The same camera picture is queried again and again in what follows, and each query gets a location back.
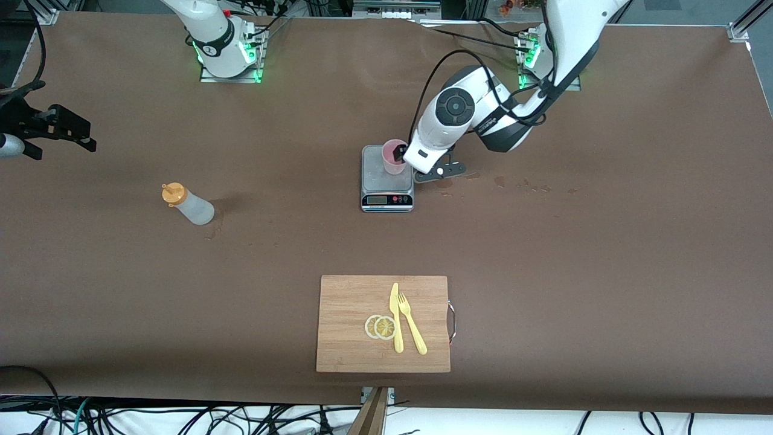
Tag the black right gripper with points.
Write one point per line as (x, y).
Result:
(25, 122)

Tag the pink plastic cup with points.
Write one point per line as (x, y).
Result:
(389, 166)

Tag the clear squeeze bottle orange cap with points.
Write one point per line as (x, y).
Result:
(196, 208)

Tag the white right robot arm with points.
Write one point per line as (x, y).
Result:
(208, 30)

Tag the silver digital kitchen scale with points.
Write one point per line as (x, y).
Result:
(386, 199)

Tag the white power strip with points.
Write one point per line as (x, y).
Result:
(395, 12)

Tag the yellow plastic knife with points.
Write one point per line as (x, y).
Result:
(397, 326)

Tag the lemon slice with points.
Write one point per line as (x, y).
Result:
(369, 327)
(385, 328)

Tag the yellow plastic fork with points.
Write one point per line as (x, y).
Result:
(413, 329)

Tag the wooden cutting board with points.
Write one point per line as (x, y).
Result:
(344, 338)

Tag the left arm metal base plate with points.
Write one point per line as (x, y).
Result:
(528, 60)

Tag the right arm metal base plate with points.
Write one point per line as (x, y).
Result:
(229, 79)

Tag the metal table edge bracket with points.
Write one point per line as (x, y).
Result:
(392, 394)

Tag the wooden post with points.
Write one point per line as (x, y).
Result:
(371, 417)

